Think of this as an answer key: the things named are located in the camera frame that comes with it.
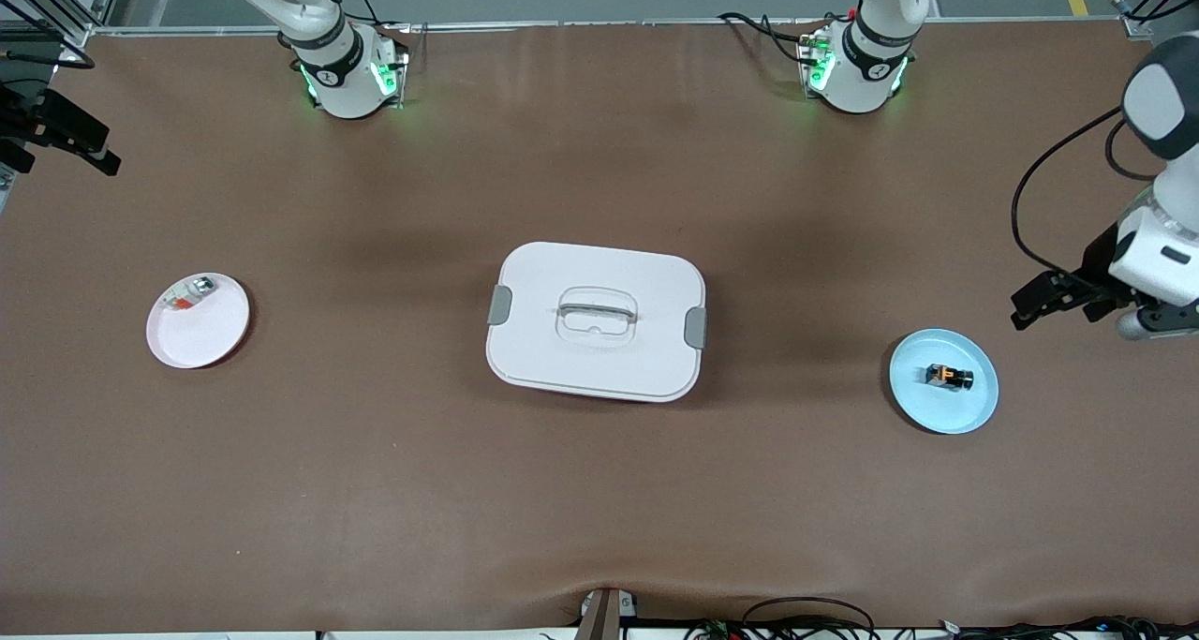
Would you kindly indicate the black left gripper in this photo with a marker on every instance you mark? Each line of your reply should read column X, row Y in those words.
column 1093, row 265

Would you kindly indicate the white lidded plastic box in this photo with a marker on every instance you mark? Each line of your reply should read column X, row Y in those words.
column 599, row 368

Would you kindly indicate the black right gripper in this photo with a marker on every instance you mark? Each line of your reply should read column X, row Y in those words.
column 28, row 118

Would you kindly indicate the brown table edge bracket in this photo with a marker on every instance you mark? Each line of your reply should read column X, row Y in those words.
column 604, row 617

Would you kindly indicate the orange push button switch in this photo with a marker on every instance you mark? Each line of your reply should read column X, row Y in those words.
column 951, row 377

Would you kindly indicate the pink round plate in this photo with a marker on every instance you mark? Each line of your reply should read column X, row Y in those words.
column 201, row 335

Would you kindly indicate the light blue round plate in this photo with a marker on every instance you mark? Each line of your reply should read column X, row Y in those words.
column 937, row 410

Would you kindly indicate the aluminium frame profile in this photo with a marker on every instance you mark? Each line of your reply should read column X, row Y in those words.
column 56, row 7
column 1138, row 26

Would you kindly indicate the grey box latch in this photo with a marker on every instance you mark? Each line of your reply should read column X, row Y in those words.
column 695, row 328
column 500, row 305

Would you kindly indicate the small clear orange-white part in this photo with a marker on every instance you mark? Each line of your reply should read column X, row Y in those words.
column 195, row 290

